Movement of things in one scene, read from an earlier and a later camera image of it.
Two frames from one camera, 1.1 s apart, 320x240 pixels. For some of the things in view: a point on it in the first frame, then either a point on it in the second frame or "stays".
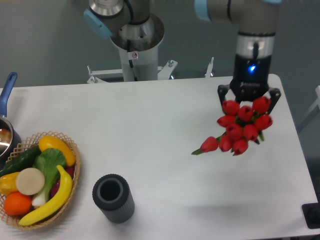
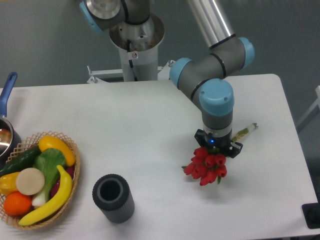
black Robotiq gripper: (252, 76) → (223, 143)
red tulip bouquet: (244, 124) → (207, 165)
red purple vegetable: (70, 170) stays
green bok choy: (49, 162) stays
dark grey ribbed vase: (112, 195) stays
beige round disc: (30, 181) stays
